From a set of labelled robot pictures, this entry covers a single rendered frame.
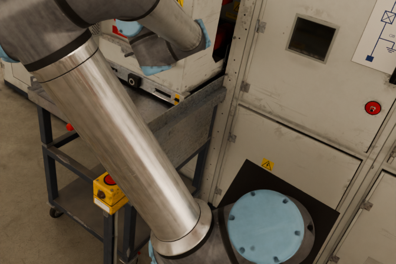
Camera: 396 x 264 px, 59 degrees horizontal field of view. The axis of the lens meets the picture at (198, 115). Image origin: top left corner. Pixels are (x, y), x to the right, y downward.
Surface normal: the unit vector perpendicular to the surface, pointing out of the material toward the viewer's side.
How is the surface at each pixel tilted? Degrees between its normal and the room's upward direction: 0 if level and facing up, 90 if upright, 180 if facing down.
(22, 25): 87
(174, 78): 90
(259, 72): 90
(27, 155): 0
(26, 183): 0
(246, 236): 41
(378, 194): 90
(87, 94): 75
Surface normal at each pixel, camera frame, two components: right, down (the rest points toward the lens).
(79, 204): 0.15, -0.82
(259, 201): -0.23, -0.36
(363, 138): -0.54, 0.40
